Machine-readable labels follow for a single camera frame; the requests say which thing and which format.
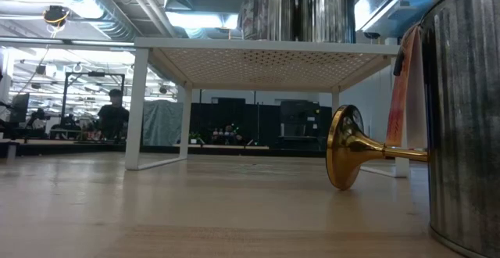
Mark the gold brass candlestick holder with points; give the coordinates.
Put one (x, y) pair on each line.
(343, 148)

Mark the silver tin candle with tag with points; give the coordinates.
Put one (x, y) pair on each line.
(328, 11)
(465, 133)
(269, 11)

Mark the black room partition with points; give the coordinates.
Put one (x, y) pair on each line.
(254, 119)

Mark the white perforated metal shelf riser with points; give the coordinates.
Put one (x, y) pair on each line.
(273, 47)

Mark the grey cloth cover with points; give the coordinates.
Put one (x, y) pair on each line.
(162, 123)

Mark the person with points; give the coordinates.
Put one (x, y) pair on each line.
(113, 117)

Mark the black metal stand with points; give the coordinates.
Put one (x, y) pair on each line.
(93, 74)

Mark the dark computer monitor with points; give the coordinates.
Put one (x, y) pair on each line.
(19, 107)

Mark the silver rectangular ventilation duct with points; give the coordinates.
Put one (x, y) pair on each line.
(386, 8)

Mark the silver corrugated ventilation duct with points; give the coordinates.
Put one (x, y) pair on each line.
(93, 11)

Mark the black aluminium rig frame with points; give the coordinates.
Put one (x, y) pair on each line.
(58, 149)

